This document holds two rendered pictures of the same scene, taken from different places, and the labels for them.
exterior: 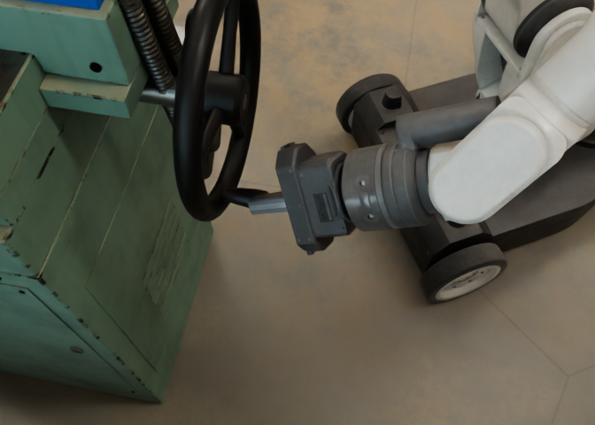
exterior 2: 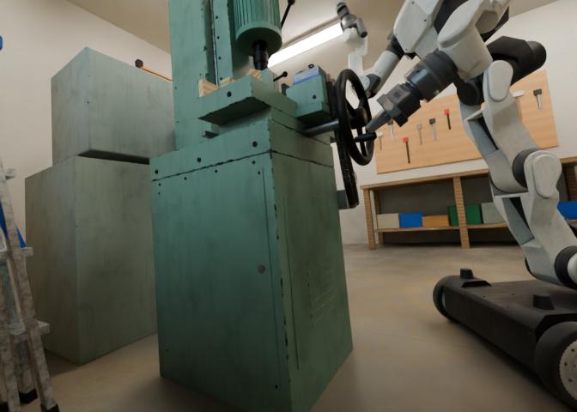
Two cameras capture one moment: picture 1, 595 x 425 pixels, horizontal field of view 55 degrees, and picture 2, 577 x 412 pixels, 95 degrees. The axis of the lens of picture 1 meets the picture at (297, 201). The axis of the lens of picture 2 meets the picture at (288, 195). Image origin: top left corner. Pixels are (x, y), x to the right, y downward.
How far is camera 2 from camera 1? 0.87 m
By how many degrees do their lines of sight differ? 66
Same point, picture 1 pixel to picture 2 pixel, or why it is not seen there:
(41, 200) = (282, 132)
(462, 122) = not seen: hidden behind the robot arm
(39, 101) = (293, 112)
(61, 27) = (307, 85)
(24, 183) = (281, 118)
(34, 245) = (274, 138)
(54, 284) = (274, 166)
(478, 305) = not seen: outside the picture
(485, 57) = (511, 216)
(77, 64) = (308, 99)
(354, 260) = (469, 375)
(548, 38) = (531, 163)
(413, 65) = not seen: hidden behind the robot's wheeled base
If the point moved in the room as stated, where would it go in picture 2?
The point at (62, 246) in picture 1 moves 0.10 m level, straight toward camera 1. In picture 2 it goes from (282, 160) to (295, 151)
